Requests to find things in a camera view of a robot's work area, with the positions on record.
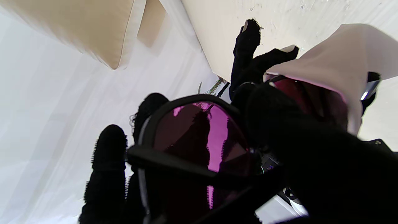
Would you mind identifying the thin black stand pole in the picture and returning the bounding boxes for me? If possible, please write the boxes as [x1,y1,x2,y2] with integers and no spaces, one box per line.
[216,82,231,98]

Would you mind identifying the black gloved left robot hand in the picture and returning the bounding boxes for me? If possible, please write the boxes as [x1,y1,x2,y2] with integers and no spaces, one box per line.
[229,19,382,116]

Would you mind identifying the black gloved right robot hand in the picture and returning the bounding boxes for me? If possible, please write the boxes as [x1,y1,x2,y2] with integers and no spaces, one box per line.
[79,82,398,224]

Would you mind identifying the small green plant leaves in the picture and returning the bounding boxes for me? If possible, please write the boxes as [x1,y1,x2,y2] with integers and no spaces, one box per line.
[197,78,225,96]

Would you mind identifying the cream fabric glasses pouch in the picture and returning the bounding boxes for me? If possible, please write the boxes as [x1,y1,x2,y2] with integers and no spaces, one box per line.
[264,23,398,136]

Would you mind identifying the black glasses with pink lenses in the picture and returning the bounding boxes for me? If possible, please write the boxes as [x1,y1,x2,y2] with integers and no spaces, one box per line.
[127,75,350,224]

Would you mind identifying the white sheer curtain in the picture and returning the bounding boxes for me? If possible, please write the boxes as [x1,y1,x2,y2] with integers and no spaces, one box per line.
[0,6,232,224]

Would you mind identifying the beige sofa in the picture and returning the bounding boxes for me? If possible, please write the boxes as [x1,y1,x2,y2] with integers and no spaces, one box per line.
[0,0,167,70]

